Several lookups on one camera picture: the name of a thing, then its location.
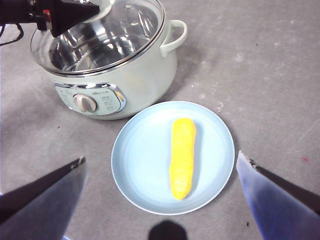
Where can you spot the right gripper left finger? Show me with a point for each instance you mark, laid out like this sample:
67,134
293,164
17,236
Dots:
37,210

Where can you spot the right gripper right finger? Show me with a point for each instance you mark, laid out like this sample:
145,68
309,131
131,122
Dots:
282,210

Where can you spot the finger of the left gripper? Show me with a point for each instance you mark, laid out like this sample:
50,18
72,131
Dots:
72,15

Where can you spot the glass lid with green knob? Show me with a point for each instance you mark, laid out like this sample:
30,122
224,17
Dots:
120,30

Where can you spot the yellow corn cob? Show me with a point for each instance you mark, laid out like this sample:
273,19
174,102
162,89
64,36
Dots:
182,160

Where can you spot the pale green electric steamer pot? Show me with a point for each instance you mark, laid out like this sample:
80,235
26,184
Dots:
145,77

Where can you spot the blue round plate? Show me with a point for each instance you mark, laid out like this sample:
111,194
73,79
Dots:
145,160

